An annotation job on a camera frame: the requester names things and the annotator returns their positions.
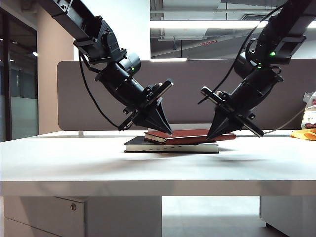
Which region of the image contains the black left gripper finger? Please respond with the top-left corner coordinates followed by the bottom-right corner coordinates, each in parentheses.
top-left (148, 99), bottom-right (173, 136)
top-left (134, 111), bottom-right (166, 133)

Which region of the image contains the white drawer cabinet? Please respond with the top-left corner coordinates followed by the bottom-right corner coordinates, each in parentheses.
top-left (3, 197), bottom-right (162, 237)

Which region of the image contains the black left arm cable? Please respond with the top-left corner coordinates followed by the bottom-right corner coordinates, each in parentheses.
top-left (78, 48), bottom-right (121, 129)

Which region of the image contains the white side cabinet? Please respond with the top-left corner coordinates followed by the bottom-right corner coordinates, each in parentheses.
top-left (259, 197), bottom-right (316, 237)

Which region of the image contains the long ceiling light strip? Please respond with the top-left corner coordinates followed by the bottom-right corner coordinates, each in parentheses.
top-left (150, 21), bottom-right (270, 29)

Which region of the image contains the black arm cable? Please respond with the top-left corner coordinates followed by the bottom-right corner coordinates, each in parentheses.
top-left (197, 2), bottom-right (284, 104)
top-left (78, 48), bottom-right (121, 129)

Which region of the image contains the dark glass partition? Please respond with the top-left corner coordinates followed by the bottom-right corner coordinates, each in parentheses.
top-left (0, 9), bottom-right (39, 143)

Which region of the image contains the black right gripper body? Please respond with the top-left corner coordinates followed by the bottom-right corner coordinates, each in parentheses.
top-left (200, 82), bottom-right (265, 138)

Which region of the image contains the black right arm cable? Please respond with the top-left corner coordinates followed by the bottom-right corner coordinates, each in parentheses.
top-left (197, 2), bottom-right (284, 104)

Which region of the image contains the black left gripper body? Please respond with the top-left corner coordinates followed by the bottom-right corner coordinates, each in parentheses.
top-left (116, 78), bottom-right (174, 132)

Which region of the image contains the grey cable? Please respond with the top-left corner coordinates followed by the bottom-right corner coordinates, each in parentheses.
top-left (263, 108), bottom-right (307, 135)

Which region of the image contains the ceiling air vent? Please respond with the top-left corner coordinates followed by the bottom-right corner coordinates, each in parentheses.
top-left (240, 13), bottom-right (272, 22)

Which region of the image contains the grey desk divider panel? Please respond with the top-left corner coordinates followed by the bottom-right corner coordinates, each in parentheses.
top-left (56, 60), bottom-right (316, 131)

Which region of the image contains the clear plastic snack bag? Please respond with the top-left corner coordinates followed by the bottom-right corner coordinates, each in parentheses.
top-left (301, 91), bottom-right (316, 130)

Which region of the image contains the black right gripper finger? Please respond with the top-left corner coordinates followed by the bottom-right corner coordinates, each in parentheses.
top-left (206, 104), bottom-right (231, 141)
top-left (216, 113), bottom-right (244, 137)

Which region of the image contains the black hardcover book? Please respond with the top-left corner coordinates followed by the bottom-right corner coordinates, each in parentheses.
top-left (124, 136), bottom-right (220, 154)

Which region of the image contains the yellow cloth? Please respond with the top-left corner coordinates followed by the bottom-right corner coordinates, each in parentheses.
top-left (290, 128), bottom-right (316, 141)

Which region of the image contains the red leather-bound book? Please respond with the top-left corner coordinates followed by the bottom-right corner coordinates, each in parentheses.
top-left (144, 129), bottom-right (237, 146)

